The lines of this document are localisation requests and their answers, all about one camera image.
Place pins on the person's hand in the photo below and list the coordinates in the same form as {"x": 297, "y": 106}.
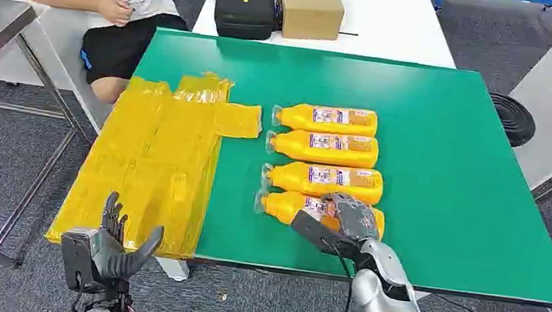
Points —
{"x": 115, "y": 11}

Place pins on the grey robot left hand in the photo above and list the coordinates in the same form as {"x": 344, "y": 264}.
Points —
{"x": 111, "y": 258}

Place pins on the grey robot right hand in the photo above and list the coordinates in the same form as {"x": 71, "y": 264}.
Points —
{"x": 357, "y": 221}

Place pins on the orange drink bottle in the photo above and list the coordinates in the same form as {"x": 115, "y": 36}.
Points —
{"x": 280, "y": 206}
{"x": 293, "y": 145}
{"x": 289, "y": 178}
{"x": 301, "y": 117}

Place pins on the white bench board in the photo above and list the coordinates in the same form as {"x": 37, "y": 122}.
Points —
{"x": 60, "y": 42}

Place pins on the white table leg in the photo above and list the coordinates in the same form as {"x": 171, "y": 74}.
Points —
{"x": 173, "y": 269}

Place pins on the yellow plastic sheet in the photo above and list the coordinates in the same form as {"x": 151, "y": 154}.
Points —
{"x": 150, "y": 161}

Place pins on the green table mat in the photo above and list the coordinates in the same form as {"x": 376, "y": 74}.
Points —
{"x": 437, "y": 152}

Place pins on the black hard case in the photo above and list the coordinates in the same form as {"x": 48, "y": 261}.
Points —
{"x": 244, "y": 11}

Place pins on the black round ribbed base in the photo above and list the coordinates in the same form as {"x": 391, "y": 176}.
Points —
{"x": 514, "y": 119}

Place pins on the thin black pen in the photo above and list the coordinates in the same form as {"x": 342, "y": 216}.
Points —
{"x": 348, "y": 33}

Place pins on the brown cardboard box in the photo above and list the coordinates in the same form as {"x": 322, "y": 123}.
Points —
{"x": 310, "y": 10}

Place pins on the white table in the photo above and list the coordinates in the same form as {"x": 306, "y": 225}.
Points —
{"x": 399, "y": 28}

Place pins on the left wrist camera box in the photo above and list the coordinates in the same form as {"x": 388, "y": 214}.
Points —
{"x": 74, "y": 259}

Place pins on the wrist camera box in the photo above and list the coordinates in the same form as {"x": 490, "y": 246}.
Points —
{"x": 316, "y": 232}
{"x": 74, "y": 259}

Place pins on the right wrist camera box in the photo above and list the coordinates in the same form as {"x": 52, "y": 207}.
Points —
{"x": 316, "y": 232}

